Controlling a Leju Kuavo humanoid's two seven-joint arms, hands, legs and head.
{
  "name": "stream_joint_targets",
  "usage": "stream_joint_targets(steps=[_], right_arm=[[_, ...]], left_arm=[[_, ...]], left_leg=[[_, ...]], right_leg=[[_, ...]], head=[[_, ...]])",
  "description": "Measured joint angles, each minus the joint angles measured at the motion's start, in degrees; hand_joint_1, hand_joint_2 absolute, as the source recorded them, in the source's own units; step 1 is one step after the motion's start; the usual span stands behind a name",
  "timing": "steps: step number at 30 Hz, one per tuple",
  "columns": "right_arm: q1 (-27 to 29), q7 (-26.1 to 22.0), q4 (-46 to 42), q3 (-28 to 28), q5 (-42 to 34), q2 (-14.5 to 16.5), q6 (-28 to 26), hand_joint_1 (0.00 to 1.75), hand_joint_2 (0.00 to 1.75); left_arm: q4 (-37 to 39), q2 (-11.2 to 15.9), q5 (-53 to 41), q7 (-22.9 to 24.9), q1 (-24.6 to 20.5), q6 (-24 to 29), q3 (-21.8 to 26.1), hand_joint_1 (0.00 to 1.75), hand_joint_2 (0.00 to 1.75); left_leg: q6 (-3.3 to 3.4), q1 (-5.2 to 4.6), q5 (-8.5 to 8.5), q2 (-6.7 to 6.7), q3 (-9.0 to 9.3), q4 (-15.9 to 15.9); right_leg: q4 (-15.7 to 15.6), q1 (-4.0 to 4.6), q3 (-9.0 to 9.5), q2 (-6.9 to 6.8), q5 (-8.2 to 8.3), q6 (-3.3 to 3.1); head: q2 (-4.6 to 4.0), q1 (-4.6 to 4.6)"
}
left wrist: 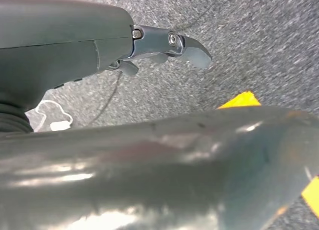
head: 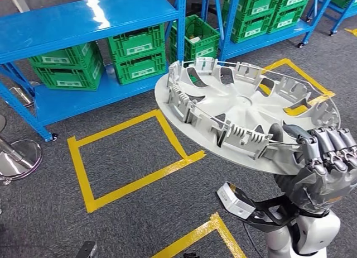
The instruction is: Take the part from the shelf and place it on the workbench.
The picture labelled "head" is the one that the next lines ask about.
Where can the tall open green crate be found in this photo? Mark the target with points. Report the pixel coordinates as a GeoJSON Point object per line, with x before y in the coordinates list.
{"type": "Point", "coordinates": [206, 38]}

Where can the white desk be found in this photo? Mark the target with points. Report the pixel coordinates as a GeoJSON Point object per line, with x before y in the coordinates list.
{"type": "Point", "coordinates": [20, 4]}

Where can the small white box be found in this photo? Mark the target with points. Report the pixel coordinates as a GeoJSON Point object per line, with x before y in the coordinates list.
{"type": "Point", "coordinates": [195, 39]}

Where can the grey plastic wheel hubcap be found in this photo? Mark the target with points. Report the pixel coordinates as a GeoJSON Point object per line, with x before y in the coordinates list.
{"type": "Point", "coordinates": [245, 112]}

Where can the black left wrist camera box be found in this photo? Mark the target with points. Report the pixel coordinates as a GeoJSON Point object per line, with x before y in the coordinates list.
{"type": "Point", "coordinates": [87, 250]}

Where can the chrome stanchion post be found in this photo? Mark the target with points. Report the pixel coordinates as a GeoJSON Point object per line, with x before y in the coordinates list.
{"type": "Point", "coordinates": [20, 95]}
{"type": "Point", "coordinates": [25, 156]}

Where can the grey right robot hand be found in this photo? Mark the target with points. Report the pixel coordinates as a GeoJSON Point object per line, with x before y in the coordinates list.
{"type": "Point", "coordinates": [329, 186]}

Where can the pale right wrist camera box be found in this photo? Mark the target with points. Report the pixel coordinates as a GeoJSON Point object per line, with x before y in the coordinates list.
{"type": "Point", "coordinates": [234, 204]}

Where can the blue metal shelf rack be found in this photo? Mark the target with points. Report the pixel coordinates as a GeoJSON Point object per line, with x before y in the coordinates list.
{"type": "Point", "coordinates": [293, 36]}
{"type": "Point", "coordinates": [83, 23]}
{"type": "Point", "coordinates": [344, 16]}

